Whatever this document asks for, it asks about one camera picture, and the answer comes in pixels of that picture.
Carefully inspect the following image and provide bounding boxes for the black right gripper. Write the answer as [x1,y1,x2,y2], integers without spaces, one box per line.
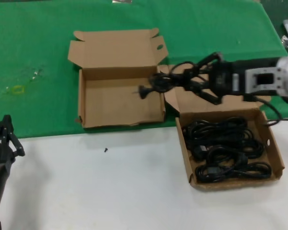
[196,52,278,105]

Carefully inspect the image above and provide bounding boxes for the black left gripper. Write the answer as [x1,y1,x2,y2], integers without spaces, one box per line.
[0,115,26,209]

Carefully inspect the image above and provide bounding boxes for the black power cable two-pin plug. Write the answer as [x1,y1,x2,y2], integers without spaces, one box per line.
[133,61,213,99]

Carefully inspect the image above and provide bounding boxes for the cardboard box with side hole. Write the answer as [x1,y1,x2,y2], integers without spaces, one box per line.
[158,61,286,192]

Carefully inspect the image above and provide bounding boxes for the cardboard box with small tear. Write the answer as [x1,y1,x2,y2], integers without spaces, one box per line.
[67,28,168,130]

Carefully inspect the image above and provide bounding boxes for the clear plastic scrap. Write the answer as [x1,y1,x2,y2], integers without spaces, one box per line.
[24,62,48,83]

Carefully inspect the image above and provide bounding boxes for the green tablecloth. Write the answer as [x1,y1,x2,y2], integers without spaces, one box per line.
[0,0,288,141]

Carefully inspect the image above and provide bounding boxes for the black coiled power cable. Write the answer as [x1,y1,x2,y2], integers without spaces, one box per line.
[195,161,272,184]
[182,116,266,159]
[193,143,264,166]

